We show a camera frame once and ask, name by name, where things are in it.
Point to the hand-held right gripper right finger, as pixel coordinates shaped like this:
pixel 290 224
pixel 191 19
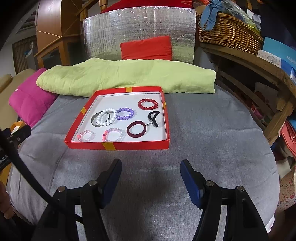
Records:
pixel 192 183

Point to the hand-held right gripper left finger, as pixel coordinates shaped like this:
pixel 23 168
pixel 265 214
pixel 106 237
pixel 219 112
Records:
pixel 111 183

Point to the red jewelry box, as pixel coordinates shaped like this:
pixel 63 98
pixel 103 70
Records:
pixel 138 146

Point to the person's left hand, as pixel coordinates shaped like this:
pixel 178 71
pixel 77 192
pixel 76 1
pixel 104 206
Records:
pixel 4 206

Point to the orange wooden side table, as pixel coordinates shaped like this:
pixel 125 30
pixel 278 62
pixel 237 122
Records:
pixel 17 126

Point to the pink cushion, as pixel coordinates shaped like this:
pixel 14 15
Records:
pixel 30 99

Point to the beige sofa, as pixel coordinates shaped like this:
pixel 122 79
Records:
pixel 7 83

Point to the dark red bangle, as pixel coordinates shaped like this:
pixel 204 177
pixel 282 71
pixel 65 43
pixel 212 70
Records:
pixel 129 133

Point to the silver bangle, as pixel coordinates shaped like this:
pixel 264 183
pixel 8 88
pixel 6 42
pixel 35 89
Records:
pixel 93 121

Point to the brown slatted panel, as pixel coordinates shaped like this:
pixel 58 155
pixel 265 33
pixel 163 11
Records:
pixel 20 55

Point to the floral printed fabric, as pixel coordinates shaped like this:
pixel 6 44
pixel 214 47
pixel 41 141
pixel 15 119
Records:
pixel 288 190

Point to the red bag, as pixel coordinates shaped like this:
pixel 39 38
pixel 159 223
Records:
pixel 289 136

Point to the green blanket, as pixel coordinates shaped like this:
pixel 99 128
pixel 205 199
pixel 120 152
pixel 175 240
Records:
pixel 129 74

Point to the wooden cabinet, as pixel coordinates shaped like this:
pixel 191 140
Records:
pixel 50 23

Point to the silver insulation mat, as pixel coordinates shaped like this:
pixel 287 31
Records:
pixel 104 34

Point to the dark wooden shelf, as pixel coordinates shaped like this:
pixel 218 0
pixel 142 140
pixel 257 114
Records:
pixel 242 60

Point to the red cushion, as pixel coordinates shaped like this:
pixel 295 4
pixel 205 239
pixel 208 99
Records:
pixel 145 48

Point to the white printed box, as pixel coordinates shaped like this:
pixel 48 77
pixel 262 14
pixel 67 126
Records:
pixel 268 58

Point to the wicker basket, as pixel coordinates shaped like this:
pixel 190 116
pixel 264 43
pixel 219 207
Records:
pixel 226 32

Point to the blue cardboard box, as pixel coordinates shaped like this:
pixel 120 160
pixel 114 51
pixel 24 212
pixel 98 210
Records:
pixel 277 51

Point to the blue cloth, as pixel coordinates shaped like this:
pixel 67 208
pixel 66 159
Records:
pixel 208 16

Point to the red cloth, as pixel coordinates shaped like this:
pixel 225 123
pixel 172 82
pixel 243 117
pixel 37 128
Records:
pixel 143 4

